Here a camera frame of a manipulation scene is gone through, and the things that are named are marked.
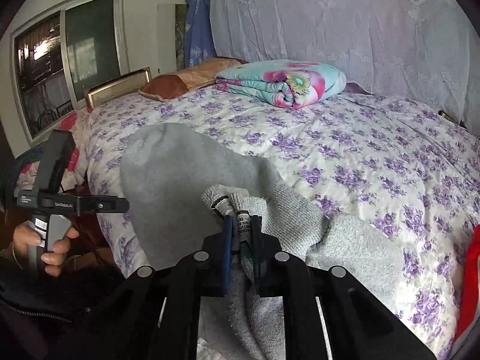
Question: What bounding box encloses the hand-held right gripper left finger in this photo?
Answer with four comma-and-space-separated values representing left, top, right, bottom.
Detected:
90, 215, 236, 360

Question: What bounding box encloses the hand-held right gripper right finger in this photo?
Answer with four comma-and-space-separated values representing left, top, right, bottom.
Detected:
250, 215, 437, 360

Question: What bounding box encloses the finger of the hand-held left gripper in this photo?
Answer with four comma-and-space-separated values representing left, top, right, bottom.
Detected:
95, 196, 130, 214

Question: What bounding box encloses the grey sweatshirt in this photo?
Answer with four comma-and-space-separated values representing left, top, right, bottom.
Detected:
119, 122, 406, 360

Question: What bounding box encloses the person's left forearm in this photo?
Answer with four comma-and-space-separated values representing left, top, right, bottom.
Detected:
0, 245, 126, 360

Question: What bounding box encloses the person's left hand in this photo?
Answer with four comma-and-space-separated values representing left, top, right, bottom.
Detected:
12, 219, 80, 277

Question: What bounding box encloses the pink red floral cloth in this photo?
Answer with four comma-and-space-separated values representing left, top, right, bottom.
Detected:
15, 109, 91, 192

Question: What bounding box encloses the gold bed headboard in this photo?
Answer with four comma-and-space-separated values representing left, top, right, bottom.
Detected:
84, 67, 152, 109

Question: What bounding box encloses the brown satin pillow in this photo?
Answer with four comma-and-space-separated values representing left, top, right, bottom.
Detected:
139, 57, 244, 103

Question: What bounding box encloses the bed with purple floral sheet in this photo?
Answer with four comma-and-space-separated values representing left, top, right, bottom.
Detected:
73, 86, 480, 360

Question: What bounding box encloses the white board panel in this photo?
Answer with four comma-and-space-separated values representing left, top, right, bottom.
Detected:
157, 3, 177, 74

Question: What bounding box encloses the dark marbled picture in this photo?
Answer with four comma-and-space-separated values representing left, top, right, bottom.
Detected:
175, 4, 187, 69

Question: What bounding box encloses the folded turquoise pink floral quilt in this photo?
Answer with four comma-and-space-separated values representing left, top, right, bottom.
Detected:
214, 59, 347, 110

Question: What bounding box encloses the blue printed cloth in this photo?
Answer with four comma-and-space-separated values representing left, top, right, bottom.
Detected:
183, 0, 218, 69

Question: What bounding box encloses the red garment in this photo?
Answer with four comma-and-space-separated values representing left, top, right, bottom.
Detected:
454, 224, 480, 357

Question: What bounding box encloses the white lace curtain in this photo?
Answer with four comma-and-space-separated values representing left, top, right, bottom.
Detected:
209, 0, 480, 136

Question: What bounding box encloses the window with grey frame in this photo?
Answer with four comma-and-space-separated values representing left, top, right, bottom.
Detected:
9, 0, 130, 147

